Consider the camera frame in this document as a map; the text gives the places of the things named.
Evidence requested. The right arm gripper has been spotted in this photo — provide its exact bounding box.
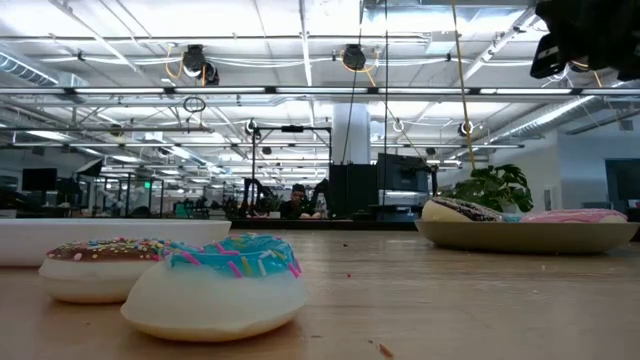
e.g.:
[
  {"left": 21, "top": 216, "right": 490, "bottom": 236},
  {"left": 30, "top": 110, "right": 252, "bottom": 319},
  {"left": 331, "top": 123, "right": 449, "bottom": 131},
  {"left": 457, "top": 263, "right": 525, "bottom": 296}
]
[{"left": 529, "top": 0, "right": 640, "bottom": 82}]

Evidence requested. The small chocolate sprinkled donut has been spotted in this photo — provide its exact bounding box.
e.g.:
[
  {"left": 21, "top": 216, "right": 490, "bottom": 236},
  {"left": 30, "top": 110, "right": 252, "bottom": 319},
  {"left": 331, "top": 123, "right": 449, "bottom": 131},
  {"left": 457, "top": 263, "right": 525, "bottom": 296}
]
[{"left": 38, "top": 237, "right": 174, "bottom": 305}]

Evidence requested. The large chocolate striped donut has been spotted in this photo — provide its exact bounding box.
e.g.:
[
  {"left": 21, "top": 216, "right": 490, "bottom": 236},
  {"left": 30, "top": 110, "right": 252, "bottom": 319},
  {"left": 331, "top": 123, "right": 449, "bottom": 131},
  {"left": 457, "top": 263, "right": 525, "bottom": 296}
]
[{"left": 421, "top": 196, "right": 506, "bottom": 224}]

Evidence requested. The black computer case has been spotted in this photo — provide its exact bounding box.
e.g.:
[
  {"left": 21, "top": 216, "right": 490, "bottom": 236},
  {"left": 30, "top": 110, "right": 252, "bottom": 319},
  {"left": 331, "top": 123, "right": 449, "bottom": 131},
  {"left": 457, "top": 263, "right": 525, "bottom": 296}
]
[{"left": 327, "top": 152, "right": 433, "bottom": 223}]

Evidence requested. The green potted plant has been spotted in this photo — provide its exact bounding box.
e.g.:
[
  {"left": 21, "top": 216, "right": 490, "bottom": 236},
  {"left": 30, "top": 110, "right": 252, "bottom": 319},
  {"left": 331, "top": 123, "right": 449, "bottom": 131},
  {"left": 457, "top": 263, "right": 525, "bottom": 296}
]
[{"left": 439, "top": 163, "right": 535, "bottom": 215}]

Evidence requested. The person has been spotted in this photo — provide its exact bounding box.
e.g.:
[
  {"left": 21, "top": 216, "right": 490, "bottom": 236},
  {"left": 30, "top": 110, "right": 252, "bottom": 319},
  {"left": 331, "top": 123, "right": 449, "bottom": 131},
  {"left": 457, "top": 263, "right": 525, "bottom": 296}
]
[{"left": 278, "top": 183, "right": 326, "bottom": 220}]

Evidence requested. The small blue sprinkled donut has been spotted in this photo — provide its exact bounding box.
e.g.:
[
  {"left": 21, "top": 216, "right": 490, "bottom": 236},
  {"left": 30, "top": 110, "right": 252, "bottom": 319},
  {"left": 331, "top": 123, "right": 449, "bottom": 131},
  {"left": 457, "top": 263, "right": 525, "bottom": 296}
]
[{"left": 120, "top": 233, "right": 310, "bottom": 344}]

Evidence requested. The large pink frosted donut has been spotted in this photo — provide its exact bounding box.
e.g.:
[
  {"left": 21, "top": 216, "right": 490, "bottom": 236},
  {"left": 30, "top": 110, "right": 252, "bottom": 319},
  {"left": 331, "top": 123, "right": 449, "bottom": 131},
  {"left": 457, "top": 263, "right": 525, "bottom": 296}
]
[{"left": 519, "top": 208, "right": 629, "bottom": 225}]

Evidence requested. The yellow hanging cable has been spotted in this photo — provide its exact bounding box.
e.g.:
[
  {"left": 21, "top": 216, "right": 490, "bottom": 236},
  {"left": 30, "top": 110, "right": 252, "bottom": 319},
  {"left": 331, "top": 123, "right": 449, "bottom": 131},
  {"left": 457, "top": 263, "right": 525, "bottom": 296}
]
[{"left": 449, "top": 0, "right": 478, "bottom": 171}]

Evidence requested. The black ceiling cable reel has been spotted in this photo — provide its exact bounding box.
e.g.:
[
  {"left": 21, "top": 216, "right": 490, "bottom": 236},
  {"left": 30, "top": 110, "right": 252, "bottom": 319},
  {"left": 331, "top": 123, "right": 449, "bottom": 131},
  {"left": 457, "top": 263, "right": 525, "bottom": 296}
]
[
  {"left": 181, "top": 43, "right": 221, "bottom": 87},
  {"left": 341, "top": 43, "right": 368, "bottom": 72}
]

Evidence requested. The white building column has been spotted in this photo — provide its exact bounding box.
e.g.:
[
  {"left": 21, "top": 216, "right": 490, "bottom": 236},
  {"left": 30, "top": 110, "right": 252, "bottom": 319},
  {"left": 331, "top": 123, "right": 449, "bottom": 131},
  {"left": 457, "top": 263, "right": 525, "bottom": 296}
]
[{"left": 331, "top": 103, "right": 372, "bottom": 166}]

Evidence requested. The white round plate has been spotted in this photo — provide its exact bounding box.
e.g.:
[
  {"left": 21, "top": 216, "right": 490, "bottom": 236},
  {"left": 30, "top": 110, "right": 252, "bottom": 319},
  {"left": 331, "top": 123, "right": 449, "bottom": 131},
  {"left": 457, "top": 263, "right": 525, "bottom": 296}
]
[{"left": 0, "top": 218, "right": 233, "bottom": 268}]

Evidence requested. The grey-green round plate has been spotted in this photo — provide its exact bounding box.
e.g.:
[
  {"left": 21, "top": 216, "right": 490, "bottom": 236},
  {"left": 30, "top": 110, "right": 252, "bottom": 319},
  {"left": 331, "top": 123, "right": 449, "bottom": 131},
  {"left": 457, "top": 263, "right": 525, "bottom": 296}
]
[{"left": 414, "top": 219, "right": 640, "bottom": 255}]

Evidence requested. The black robot station frame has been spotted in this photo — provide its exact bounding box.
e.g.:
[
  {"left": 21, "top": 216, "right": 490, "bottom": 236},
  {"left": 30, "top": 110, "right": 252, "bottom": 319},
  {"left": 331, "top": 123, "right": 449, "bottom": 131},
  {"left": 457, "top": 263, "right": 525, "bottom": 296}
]
[{"left": 248, "top": 124, "right": 334, "bottom": 219}]

